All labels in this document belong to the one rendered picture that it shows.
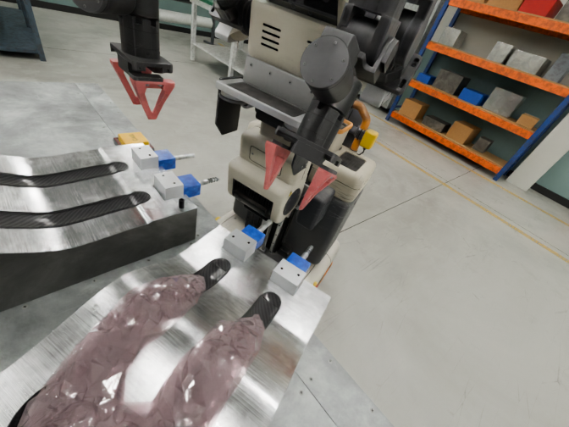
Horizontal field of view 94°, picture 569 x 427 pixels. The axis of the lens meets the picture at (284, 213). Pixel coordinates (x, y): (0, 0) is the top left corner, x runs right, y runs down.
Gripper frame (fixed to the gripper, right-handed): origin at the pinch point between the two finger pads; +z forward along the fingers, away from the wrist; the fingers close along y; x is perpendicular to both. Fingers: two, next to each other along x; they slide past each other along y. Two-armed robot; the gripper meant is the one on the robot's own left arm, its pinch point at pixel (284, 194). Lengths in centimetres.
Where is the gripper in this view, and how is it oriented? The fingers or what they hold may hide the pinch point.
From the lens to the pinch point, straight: 43.2
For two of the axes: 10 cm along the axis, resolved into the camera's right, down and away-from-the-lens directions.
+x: 3.3, -0.7, 9.4
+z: -4.5, 8.6, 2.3
